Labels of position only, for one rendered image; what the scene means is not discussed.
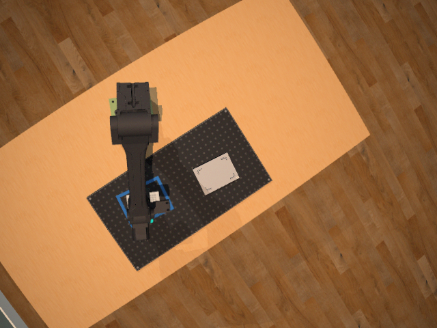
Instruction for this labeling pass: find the blue tape outline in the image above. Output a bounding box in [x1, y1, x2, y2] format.
[116, 176, 174, 218]

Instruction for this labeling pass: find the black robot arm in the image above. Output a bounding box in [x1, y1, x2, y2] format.
[110, 82, 170, 242]

